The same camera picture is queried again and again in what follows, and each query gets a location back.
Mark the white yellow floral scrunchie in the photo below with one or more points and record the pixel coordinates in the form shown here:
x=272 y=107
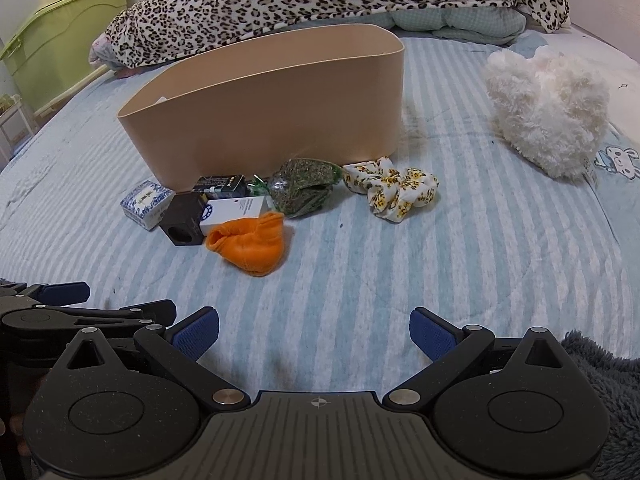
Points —
x=395 y=190

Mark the beige oval storage bin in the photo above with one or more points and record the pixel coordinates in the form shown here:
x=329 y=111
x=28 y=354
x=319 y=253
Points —
x=260 y=110

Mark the white fluffy plush toy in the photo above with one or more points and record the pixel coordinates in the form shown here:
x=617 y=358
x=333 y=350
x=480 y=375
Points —
x=545 y=110

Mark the pink patterned cloth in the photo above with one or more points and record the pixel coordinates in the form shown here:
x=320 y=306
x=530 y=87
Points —
x=101 y=47

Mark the clear bag of dried herbs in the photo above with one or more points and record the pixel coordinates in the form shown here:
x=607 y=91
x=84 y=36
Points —
x=300 y=187

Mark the blue striped bed sheet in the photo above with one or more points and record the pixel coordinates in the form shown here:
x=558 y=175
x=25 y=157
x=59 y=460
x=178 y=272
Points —
x=350 y=270

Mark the green plastic storage box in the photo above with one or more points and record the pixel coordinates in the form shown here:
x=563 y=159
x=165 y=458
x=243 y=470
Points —
x=75 y=50

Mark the small black box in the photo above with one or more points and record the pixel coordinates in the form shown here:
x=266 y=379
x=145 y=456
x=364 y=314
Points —
x=222 y=185

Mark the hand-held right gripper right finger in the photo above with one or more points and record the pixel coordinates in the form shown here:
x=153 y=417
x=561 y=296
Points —
x=428 y=335

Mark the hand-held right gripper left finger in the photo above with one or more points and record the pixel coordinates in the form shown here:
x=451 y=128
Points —
x=196 y=334

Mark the white box with blue print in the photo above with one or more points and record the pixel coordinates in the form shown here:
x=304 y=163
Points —
x=236 y=210

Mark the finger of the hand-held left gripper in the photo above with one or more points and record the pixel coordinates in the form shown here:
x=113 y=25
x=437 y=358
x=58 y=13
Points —
x=64 y=293
x=148 y=309

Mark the black hexagonal box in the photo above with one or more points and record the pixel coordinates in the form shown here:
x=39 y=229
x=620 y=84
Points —
x=181 y=220

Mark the orange sock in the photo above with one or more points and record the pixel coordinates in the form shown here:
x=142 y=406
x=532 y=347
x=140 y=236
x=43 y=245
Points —
x=250 y=248

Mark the grey fuzzy blanket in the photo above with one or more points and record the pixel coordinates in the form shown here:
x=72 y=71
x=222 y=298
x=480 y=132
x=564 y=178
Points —
x=607 y=400

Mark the blue and white patterned box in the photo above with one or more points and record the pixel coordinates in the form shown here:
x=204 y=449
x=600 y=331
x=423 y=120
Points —
x=145 y=202

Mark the small white rack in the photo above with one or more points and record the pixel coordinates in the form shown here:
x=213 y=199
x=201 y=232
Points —
x=12 y=125

